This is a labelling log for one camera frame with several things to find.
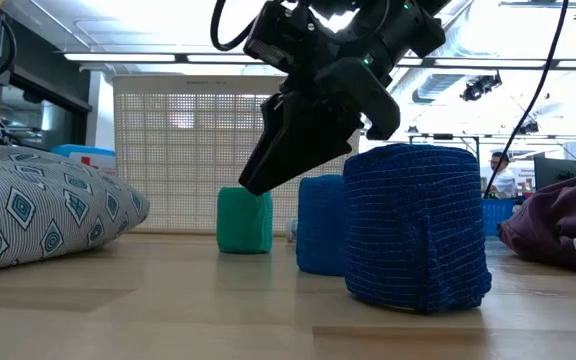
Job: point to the dark blue bandage roll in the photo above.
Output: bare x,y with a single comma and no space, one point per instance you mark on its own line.
418,225

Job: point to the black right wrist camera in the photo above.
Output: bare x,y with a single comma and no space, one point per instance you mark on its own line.
278,30

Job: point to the small blue plastic basket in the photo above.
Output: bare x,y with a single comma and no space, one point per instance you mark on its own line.
498,215

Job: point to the distant black frame stand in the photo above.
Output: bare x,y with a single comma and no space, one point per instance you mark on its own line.
443,136

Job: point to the silver ventilation duct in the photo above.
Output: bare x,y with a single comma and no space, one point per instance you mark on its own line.
433,87

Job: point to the maroon cloth pillow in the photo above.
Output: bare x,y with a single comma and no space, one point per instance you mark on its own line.
558,220

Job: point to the person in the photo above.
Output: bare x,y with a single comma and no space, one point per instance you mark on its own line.
505,182

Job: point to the long ceiling light strip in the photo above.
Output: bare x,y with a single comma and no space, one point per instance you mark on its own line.
118,57

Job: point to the black computer monitor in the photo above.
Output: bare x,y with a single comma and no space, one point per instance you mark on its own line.
558,172

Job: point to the blue first aid kit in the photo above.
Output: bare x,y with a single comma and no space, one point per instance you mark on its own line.
83,152

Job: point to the small pill bottle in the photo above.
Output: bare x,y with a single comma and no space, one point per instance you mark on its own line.
292,230

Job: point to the light blue bandage roll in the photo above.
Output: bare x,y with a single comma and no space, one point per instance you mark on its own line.
320,225

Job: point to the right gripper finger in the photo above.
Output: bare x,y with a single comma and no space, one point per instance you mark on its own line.
298,145
373,100

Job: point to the green bandage roll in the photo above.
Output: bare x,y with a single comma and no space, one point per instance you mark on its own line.
243,225

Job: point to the grey diamond-patterned pillow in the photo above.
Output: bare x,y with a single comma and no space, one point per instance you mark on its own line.
43,210

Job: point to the white perforated plastic basket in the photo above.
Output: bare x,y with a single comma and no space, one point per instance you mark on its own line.
183,150

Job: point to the black ceiling camera cluster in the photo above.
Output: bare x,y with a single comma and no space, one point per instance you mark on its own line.
480,87

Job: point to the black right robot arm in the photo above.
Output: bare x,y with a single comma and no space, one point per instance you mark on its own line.
393,12

